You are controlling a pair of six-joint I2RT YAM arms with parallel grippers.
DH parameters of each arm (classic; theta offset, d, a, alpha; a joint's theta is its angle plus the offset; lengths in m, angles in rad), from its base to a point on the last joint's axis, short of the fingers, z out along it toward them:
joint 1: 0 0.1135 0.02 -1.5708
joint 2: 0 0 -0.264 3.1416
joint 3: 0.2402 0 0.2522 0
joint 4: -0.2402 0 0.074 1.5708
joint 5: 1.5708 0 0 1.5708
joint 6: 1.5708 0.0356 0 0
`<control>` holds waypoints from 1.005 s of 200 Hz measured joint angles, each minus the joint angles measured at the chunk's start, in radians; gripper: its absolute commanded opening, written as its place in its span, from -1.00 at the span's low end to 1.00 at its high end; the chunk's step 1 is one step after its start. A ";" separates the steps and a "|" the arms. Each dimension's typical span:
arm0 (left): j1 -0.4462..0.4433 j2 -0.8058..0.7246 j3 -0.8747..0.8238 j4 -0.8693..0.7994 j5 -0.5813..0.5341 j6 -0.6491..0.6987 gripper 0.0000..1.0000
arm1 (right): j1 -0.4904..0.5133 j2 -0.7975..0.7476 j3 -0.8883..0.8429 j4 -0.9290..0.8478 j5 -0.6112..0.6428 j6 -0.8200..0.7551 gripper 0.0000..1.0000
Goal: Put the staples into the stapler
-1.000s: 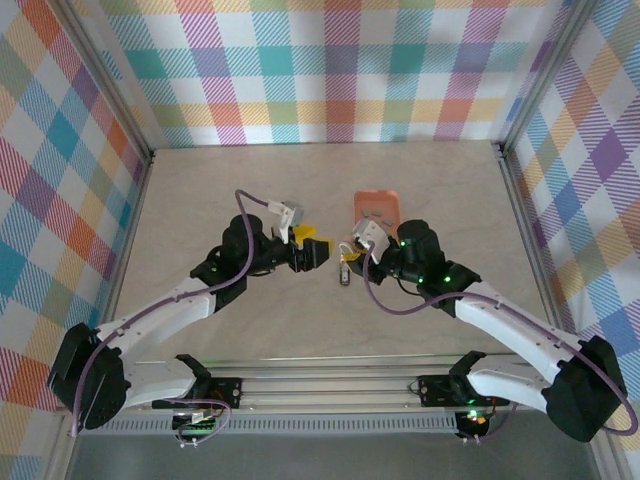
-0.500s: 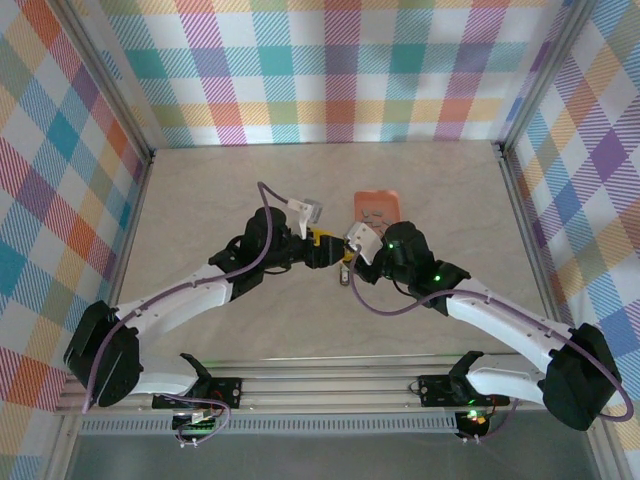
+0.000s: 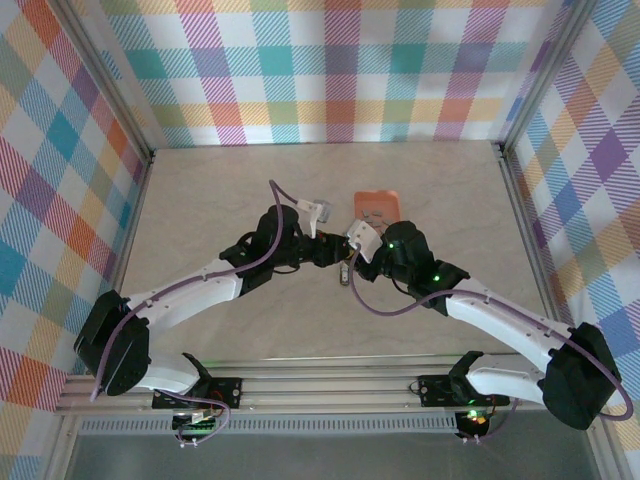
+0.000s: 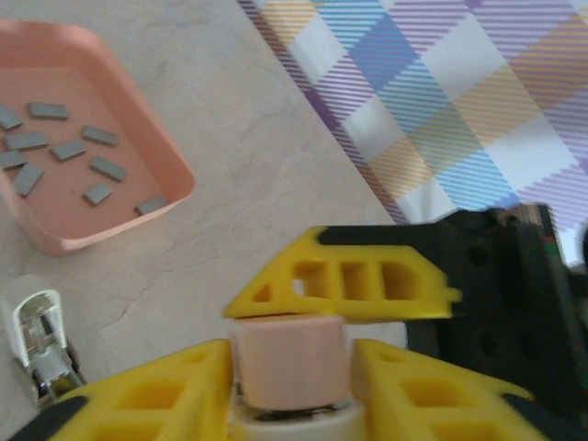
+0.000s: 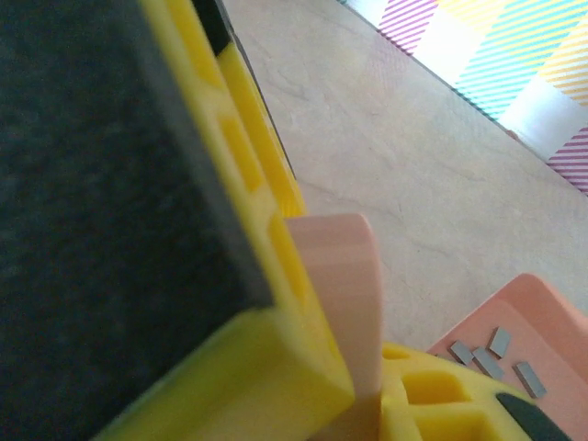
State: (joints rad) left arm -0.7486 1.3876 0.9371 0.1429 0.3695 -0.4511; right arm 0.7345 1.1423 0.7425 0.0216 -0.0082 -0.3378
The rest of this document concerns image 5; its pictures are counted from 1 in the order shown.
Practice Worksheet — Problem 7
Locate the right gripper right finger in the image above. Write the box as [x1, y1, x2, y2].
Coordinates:
[379, 342, 573, 441]

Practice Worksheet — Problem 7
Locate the grey staple strip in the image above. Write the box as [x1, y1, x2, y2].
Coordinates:
[487, 326, 513, 358]
[513, 361, 548, 399]
[448, 340, 475, 367]
[471, 347, 505, 380]

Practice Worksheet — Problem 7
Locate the pink plastic tray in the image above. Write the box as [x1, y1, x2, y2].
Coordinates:
[426, 273, 588, 441]

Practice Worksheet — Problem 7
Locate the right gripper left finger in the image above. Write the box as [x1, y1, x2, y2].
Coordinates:
[0, 0, 357, 441]

